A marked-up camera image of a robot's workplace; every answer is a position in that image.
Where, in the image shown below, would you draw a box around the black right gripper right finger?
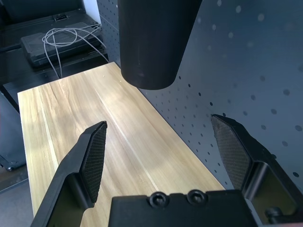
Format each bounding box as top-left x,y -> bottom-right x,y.
210,113 -> 303,227

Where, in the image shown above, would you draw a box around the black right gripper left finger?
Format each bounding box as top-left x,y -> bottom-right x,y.
30,120 -> 108,227

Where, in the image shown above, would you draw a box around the grey metal pegboard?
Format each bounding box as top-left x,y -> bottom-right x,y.
96,0 -> 303,191

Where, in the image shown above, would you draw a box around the black ribbed flat case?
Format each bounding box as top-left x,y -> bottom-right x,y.
20,22 -> 105,69

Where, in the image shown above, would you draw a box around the black plastic cup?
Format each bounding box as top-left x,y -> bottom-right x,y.
117,0 -> 203,90

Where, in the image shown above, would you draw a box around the grey cable bundle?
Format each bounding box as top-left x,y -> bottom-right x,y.
42,26 -> 109,79

